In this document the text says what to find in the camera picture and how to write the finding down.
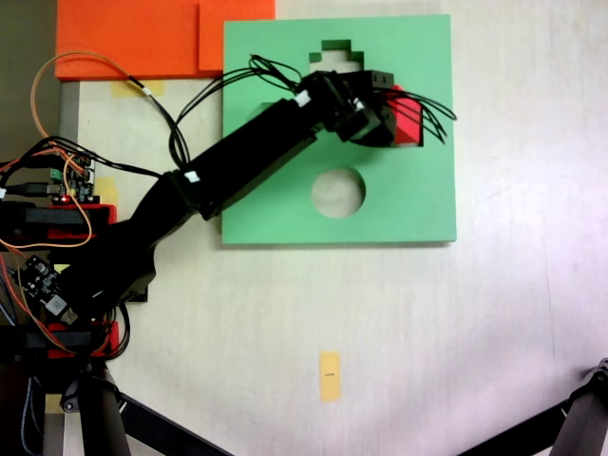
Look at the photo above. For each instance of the red square block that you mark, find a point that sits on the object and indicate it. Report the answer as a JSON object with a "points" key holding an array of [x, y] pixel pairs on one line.
{"points": [[408, 123]]}

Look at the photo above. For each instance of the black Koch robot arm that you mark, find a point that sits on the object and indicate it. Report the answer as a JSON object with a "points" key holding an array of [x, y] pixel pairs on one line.
{"points": [[247, 142]]}

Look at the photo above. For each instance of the orange foam block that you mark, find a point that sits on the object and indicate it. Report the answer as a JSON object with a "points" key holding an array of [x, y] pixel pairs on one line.
{"points": [[211, 43]]}

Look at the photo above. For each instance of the green shape sorting board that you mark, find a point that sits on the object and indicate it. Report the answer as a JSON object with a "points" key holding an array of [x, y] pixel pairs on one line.
{"points": [[404, 204]]}

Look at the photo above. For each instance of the plain yellow tape strip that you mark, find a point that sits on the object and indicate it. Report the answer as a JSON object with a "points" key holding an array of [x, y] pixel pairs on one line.
{"points": [[123, 89]]}

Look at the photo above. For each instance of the orange foam mat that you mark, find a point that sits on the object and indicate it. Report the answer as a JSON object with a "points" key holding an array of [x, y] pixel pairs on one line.
{"points": [[123, 38]]}

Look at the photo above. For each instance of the small yellow tape piece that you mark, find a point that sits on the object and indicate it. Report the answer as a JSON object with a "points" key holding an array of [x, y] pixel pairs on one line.
{"points": [[108, 190]]}

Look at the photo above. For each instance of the yellow tape with black mark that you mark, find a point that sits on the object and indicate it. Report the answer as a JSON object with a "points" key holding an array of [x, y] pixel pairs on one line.
{"points": [[330, 389]]}

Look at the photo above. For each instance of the motor controller circuit board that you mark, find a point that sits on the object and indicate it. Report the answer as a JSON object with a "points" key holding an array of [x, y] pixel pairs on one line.
{"points": [[76, 176]]}

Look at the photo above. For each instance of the black power converter board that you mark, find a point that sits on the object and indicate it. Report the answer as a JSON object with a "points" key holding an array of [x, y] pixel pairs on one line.
{"points": [[43, 278]]}

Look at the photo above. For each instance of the black camera tripod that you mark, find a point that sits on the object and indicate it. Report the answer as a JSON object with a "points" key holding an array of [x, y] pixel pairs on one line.
{"points": [[584, 418], [100, 418]]}

